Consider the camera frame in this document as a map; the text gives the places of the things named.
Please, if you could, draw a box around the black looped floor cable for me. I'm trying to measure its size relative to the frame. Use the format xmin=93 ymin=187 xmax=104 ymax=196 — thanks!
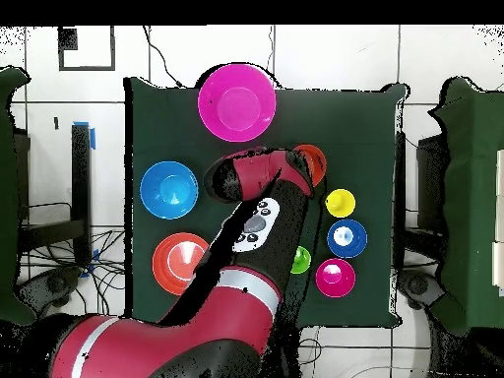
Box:
xmin=296 ymin=326 xmax=323 ymax=378

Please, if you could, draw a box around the large orange bowl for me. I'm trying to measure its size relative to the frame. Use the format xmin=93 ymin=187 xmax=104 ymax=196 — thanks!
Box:
xmin=152 ymin=231 xmax=211 ymax=296

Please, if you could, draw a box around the light blue bowl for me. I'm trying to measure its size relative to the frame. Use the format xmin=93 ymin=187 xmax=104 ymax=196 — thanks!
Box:
xmin=139 ymin=159 xmax=200 ymax=221

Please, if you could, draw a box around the small orange bowl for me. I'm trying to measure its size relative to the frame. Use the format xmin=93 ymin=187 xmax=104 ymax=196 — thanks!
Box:
xmin=293 ymin=144 xmax=328 ymax=189

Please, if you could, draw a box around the green cup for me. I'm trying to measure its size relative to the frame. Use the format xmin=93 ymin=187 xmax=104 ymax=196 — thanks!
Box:
xmin=289 ymin=245 xmax=313 ymax=276

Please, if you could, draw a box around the floor cable bundle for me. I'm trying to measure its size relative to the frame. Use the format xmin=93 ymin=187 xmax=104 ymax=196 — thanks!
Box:
xmin=17 ymin=227 xmax=127 ymax=316

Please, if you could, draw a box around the blue tape strip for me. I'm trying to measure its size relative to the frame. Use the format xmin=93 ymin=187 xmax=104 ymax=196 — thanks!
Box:
xmin=72 ymin=120 xmax=97 ymax=152

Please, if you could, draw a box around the small crimson bowl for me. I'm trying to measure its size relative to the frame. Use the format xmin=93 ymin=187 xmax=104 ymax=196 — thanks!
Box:
xmin=314 ymin=257 xmax=357 ymax=299

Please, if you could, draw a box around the black caster base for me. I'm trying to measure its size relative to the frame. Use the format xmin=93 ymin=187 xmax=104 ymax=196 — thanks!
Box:
xmin=17 ymin=265 xmax=84 ymax=310
xmin=395 ymin=267 xmax=446 ymax=312

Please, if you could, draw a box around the small dark blue bowl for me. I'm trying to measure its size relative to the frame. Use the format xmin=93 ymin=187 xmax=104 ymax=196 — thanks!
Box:
xmin=326 ymin=219 xmax=368 ymax=260

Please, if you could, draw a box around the dark green tablecloth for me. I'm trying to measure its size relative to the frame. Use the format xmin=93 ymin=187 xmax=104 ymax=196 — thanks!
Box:
xmin=124 ymin=77 xmax=408 ymax=331

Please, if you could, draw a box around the thin black floor cable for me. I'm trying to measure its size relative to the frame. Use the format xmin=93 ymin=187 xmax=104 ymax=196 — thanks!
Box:
xmin=142 ymin=25 xmax=186 ymax=89

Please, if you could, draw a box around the green cloth covered table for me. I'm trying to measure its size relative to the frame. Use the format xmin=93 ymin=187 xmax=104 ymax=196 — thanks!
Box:
xmin=0 ymin=65 xmax=37 ymax=327
xmin=427 ymin=77 xmax=504 ymax=337

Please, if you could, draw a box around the yellow cup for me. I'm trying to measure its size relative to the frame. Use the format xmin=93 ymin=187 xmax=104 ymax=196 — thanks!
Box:
xmin=325 ymin=188 xmax=356 ymax=219

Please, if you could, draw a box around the large pink bowl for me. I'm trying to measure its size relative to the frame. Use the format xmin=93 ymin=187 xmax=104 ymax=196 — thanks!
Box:
xmin=197 ymin=63 xmax=278 ymax=143

